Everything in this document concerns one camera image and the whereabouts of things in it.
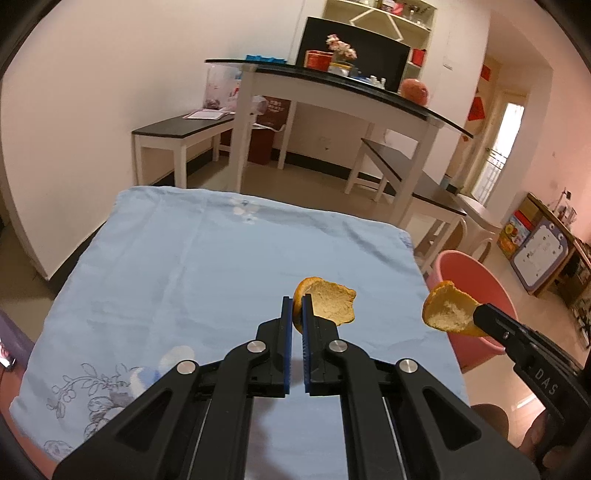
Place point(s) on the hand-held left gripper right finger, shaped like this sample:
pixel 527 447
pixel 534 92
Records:
pixel 305 355

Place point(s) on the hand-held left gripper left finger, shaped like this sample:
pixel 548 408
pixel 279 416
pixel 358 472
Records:
pixel 287 341

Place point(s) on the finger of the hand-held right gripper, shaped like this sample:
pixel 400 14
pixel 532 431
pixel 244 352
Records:
pixel 503 330

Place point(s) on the pink plastic bucket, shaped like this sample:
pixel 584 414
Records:
pixel 471 350

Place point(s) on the person's right hand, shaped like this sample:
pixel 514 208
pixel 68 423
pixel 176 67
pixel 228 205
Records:
pixel 538 438

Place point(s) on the children's drawing board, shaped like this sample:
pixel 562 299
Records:
pixel 540 254

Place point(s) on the colourful printed box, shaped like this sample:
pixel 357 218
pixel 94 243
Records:
pixel 512 233

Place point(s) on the wooden desk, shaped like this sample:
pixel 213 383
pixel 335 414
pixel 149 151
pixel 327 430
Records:
pixel 577 258

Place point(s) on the beige plastic stool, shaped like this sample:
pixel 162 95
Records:
pixel 480 212

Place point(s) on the light blue floral cloth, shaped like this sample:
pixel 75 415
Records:
pixel 184 277

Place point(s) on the door with window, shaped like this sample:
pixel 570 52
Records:
pixel 501 147

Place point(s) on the white bench with dark seat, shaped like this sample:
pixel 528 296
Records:
pixel 401 161
pixel 171 127

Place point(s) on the red waste bin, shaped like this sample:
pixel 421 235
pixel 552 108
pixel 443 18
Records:
pixel 260 145

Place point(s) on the dark red paper bag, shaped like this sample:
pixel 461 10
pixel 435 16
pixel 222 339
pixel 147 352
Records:
pixel 274 110

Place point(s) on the white papers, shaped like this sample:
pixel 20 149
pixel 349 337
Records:
pixel 204 114

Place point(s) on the white table with glass top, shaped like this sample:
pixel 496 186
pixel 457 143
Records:
pixel 323 90

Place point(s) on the orange pomelo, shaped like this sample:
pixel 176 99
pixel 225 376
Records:
pixel 414 91

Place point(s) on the purple cloth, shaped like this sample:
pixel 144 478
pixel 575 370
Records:
pixel 18 337

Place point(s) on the small white bottles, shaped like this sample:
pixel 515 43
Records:
pixel 377 83

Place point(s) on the white and yellow cup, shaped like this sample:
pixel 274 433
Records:
pixel 340 70

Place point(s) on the lit phone screen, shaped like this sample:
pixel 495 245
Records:
pixel 5 354

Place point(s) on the red tin box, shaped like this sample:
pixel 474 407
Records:
pixel 318 60

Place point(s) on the blue tray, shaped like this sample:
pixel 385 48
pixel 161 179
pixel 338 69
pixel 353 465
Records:
pixel 265 59

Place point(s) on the small red box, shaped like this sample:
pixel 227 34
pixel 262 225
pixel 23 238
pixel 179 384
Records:
pixel 418 56

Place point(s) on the artificial flowers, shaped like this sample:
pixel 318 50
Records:
pixel 340 46

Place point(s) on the black screen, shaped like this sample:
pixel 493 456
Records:
pixel 369 50

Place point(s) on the white shelf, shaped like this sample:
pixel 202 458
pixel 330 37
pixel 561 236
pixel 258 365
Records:
pixel 422 27

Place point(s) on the red diamond wall decoration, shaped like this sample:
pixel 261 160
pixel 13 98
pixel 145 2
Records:
pixel 476 110

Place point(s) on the red square wall decoration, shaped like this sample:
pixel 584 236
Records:
pixel 485 73

